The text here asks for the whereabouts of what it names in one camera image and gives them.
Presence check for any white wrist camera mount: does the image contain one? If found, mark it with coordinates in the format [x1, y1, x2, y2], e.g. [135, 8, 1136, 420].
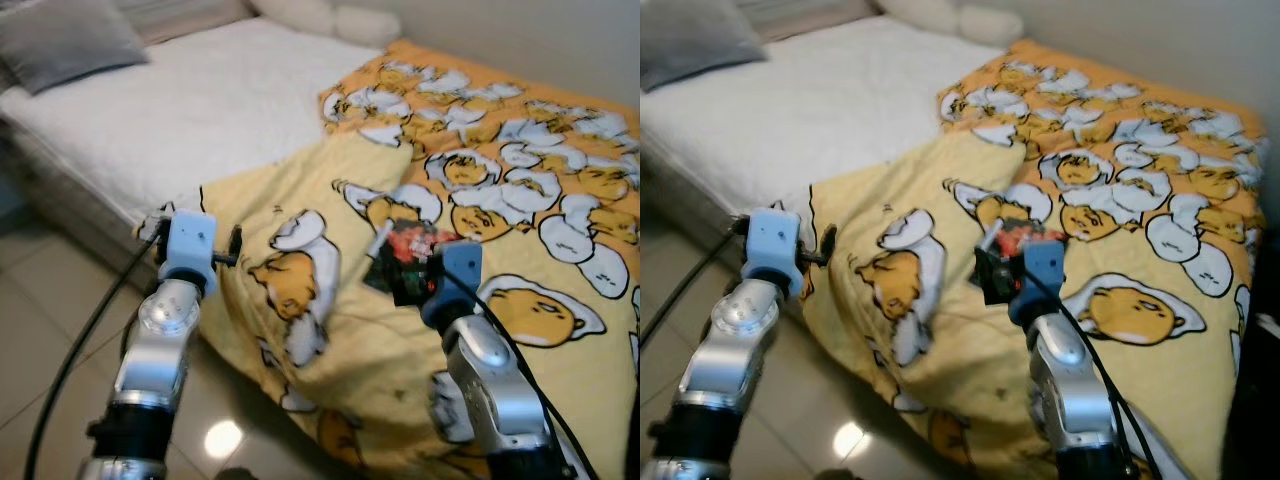
[420, 243, 484, 327]
[162, 210, 219, 292]
[1008, 240, 1066, 324]
[745, 208, 803, 297]

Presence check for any white quilted bed mattress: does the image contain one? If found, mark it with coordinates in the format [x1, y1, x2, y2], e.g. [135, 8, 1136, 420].
[0, 15, 386, 261]
[640, 12, 1006, 251]

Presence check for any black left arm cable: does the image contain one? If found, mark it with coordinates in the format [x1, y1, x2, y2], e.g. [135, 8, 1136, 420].
[22, 215, 167, 480]
[640, 215, 751, 353]

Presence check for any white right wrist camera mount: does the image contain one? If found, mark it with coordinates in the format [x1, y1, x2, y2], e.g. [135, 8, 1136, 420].
[1008, 240, 1066, 324]
[420, 243, 484, 327]

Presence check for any grey square pillow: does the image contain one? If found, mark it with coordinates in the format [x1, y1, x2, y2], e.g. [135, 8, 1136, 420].
[640, 0, 769, 94]
[0, 0, 151, 97]

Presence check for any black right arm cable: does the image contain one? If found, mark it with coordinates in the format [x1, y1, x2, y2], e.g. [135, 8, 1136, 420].
[440, 270, 601, 480]
[1020, 270, 1167, 480]

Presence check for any long cream bolster pillow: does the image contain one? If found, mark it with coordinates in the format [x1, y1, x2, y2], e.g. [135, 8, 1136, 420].
[880, 0, 1026, 49]
[248, 0, 403, 49]

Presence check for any red and green book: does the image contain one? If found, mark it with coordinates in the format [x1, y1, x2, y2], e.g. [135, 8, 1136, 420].
[362, 220, 443, 307]
[975, 222, 1037, 307]

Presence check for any yellow cartoon egg blanket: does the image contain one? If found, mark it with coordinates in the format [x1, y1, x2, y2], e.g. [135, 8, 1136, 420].
[800, 38, 1271, 480]
[135, 38, 641, 480]

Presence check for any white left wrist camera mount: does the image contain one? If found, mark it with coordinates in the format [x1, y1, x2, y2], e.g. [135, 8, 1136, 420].
[745, 208, 803, 297]
[162, 210, 219, 292]

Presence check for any large black fabric case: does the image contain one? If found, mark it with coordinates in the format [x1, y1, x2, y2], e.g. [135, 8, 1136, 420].
[1222, 312, 1280, 480]

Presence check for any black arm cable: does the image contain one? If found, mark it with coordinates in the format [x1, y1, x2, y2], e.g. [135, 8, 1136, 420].
[640, 215, 751, 353]
[440, 270, 601, 480]
[1020, 270, 1167, 480]
[22, 215, 167, 480]

